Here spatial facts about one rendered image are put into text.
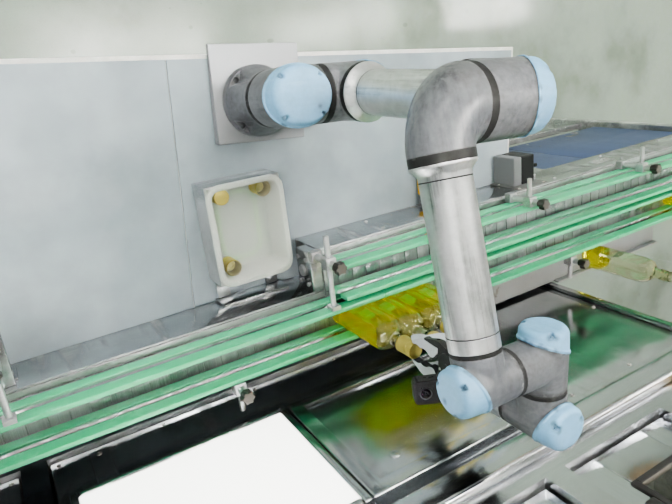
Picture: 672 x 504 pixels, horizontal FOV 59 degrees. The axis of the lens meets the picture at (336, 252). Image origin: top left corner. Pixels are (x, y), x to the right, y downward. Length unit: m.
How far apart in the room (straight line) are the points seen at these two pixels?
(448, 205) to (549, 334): 0.25
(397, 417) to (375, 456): 0.12
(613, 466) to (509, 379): 0.39
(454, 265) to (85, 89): 0.79
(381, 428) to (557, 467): 0.32
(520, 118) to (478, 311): 0.27
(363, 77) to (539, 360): 0.60
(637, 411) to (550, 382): 0.41
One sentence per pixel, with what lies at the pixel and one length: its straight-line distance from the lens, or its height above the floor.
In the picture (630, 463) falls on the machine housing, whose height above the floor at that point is 1.48.
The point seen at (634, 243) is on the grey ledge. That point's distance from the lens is 2.17.
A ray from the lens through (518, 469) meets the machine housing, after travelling 1.15.
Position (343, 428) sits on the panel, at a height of 1.12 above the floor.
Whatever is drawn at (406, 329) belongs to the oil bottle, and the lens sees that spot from 1.26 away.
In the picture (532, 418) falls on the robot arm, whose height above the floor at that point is 1.47.
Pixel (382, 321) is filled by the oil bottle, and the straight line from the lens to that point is 1.25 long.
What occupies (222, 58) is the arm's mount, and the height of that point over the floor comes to 0.76.
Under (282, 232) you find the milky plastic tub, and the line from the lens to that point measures 1.34.
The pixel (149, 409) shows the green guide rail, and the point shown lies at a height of 0.95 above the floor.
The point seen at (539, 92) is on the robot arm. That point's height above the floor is 1.41.
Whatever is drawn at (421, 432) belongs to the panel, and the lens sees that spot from 1.20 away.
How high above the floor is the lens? 2.01
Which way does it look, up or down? 56 degrees down
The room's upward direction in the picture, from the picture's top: 114 degrees clockwise
